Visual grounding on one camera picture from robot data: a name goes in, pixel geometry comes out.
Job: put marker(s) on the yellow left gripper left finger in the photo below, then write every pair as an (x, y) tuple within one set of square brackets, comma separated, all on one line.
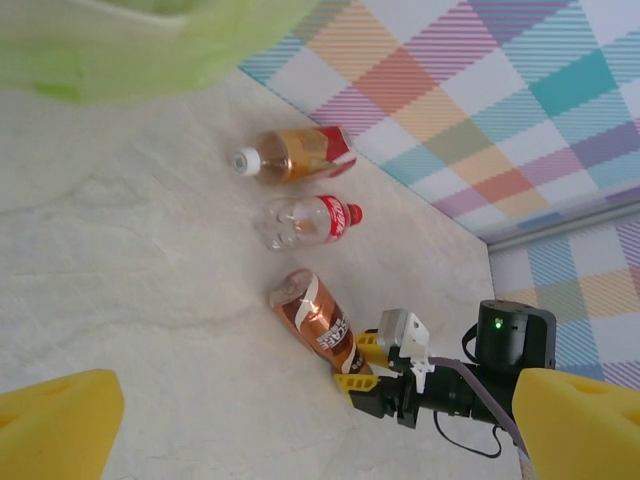
[(55, 430)]

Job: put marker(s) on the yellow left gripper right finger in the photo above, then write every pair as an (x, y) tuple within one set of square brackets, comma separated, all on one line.
[(585, 430)]

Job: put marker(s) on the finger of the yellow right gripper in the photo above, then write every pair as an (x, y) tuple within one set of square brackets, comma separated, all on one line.
[(357, 382), (369, 345)]

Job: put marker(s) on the brown coffee drink bottle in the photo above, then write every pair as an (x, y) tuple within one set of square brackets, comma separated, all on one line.
[(310, 315)]

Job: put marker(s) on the green plastic bin liner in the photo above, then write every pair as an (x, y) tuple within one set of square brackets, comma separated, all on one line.
[(150, 60)]

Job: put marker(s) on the red label cola bottle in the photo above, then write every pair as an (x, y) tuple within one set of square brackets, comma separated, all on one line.
[(300, 222)]

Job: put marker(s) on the red gold tea bottle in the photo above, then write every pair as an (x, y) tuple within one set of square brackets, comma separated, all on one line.
[(300, 155)]

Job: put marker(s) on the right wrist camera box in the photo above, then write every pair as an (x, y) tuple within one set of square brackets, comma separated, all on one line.
[(400, 330)]

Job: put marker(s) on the aluminium frame post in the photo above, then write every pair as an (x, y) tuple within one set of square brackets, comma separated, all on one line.
[(575, 225)]

